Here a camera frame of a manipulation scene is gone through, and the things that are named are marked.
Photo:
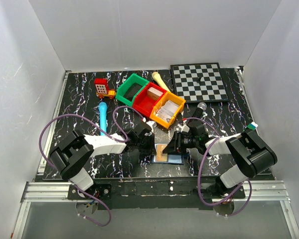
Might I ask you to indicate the red yellow toy train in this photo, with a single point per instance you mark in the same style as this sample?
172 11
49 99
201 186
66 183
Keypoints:
103 90

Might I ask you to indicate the cream toy microphone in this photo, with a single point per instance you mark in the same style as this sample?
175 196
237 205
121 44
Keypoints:
157 78

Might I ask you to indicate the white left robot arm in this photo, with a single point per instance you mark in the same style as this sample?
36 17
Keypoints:
71 154

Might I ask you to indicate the red plastic bin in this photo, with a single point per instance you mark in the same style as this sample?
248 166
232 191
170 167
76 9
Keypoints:
143 104

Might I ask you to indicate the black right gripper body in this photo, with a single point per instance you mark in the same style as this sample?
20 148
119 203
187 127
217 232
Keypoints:
176 141

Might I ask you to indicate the black silver microphone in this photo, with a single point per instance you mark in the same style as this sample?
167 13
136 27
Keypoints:
198 113

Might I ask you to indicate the navy blue card holder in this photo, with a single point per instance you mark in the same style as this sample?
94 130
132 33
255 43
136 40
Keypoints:
175 159

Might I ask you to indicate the blue toy microphone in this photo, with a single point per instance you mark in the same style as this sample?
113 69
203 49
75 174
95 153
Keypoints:
103 117

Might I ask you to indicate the green lego brick stack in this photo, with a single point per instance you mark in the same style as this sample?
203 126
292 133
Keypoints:
251 126

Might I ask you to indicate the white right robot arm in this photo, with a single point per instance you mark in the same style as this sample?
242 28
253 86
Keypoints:
251 154

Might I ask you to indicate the white cards stack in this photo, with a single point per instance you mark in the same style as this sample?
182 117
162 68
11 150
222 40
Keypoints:
167 111

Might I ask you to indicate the black white chessboard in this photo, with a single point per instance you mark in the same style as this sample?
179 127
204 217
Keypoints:
210 89

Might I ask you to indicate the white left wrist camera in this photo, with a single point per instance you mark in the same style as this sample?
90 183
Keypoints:
151 123

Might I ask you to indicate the yellow plastic bin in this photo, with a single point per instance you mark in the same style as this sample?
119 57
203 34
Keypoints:
167 96

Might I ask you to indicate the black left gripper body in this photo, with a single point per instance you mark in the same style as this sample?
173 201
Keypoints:
149 142

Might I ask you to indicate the green plastic bin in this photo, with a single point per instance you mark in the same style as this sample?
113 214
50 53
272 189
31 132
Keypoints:
133 78

